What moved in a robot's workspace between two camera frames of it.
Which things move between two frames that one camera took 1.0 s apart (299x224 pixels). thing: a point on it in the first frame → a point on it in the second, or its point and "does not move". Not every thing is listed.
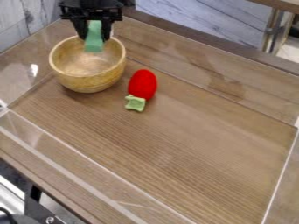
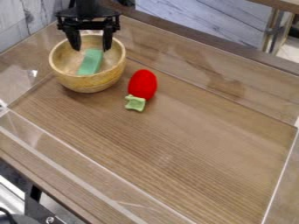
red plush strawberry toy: [141, 87] does not move
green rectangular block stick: [93, 39] → [89, 62]
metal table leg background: [276, 31] does not move
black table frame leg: [33, 209] does not move
